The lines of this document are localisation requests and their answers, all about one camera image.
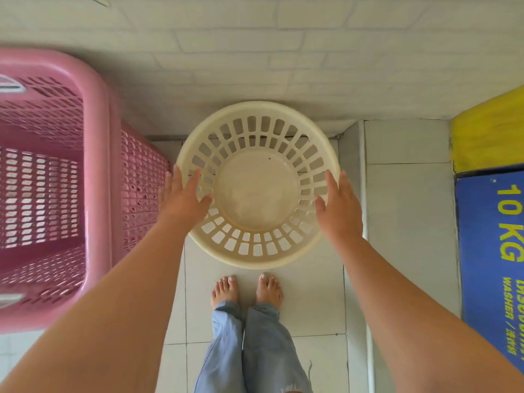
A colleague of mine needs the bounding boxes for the person's left hand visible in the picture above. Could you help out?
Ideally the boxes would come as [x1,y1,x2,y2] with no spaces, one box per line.
[157,165,213,239]

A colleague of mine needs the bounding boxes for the person's right hand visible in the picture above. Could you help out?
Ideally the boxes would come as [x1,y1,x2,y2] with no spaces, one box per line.
[315,169,364,252]

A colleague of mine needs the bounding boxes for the cream round plastic basket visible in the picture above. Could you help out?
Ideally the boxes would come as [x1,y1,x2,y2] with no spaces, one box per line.
[176,101,341,270]

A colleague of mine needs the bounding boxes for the person's right forearm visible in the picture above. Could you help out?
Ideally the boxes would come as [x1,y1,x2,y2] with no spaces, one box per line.
[338,236,524,393]

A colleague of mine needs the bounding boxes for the person's left forearm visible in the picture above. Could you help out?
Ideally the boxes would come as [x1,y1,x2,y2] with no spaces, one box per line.
[0,223,193,393]

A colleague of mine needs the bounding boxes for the pink plastic laundry basket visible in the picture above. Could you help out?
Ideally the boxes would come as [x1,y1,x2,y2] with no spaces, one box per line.
[0,47,173,334]

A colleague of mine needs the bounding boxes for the person's left foot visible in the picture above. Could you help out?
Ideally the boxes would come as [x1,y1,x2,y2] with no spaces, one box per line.
[211,276,240,310]

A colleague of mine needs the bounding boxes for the person's foot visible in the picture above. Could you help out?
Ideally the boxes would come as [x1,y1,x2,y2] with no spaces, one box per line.
[256,273,284,310]
[211,276,240,310]

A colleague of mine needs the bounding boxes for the person's right foot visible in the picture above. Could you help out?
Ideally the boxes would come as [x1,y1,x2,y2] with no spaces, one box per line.
[256,273,284,310]

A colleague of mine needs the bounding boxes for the light blue jeans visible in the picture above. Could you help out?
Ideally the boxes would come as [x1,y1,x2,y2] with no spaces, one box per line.
[194,300,314,393]

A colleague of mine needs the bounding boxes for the yellow and blue washing machine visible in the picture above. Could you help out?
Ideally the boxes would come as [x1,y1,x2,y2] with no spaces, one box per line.
[449,85,524,374]

